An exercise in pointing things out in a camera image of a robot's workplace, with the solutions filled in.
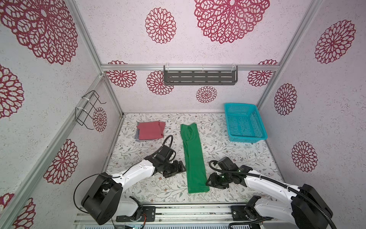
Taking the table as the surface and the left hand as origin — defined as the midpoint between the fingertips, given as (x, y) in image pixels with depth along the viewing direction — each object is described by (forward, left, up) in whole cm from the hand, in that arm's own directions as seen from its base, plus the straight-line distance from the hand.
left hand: (181, 173), depth 83 cm
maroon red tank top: (+32, +21, +1) cm, 38 cm away
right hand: (-5, -15, -1) cm, 16 cm away
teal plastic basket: (+43, -52, -6) cm, 68 cm away
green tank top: (-3, -9, -5) cm, 11 cm away
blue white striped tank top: (+29, +32, -3) cm, 43 cm away
